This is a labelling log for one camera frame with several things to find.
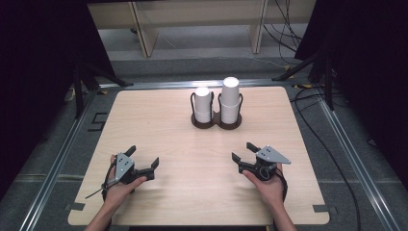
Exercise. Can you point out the black tripod stand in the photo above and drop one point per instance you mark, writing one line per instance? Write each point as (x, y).
(78, 93)
(328, 86)

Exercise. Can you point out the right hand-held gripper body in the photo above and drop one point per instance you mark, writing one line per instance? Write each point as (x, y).
(271, 156)

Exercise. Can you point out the tall stack of white cups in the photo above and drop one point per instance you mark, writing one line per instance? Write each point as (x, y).
(230, 102)

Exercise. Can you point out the person's left hand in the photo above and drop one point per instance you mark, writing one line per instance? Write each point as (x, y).
(118, 192)

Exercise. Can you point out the light wooden shelf unit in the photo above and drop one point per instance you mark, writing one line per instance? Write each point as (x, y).
(198, 12)

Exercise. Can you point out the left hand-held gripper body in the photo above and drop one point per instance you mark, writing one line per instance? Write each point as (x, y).
(124, 166)

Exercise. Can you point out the black curtain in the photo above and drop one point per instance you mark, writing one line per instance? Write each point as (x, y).
(38, 80)
(369, 64)

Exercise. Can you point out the person's right hand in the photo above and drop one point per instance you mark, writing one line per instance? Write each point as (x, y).
(271, 191)

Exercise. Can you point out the white paper cup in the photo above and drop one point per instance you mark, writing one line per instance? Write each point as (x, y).
(203, 99)

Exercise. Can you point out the metal floor rail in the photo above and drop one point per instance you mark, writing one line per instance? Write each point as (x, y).
(359, 166)
(51, 179)

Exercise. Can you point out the dark brown double cup holder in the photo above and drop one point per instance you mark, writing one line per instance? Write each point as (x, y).
(218, 124)

